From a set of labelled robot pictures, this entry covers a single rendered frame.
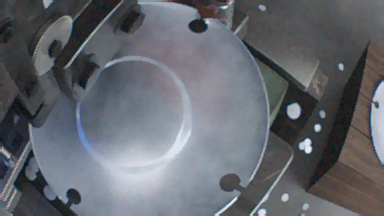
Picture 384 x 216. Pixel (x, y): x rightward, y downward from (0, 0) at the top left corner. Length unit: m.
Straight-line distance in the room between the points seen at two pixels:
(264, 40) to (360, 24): 0.98
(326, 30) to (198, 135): 1.09
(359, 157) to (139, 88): 0.64
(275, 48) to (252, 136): 0.23
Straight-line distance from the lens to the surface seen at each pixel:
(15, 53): 0.29
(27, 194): 0.66
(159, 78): 0.58
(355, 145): 1.08
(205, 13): 0.62
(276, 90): 0.74
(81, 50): 0.40
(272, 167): 0.56
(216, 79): 0.59
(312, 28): 1.58
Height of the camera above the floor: 1.32
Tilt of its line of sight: 70 degrees down
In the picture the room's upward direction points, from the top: 3 degrees clockwise
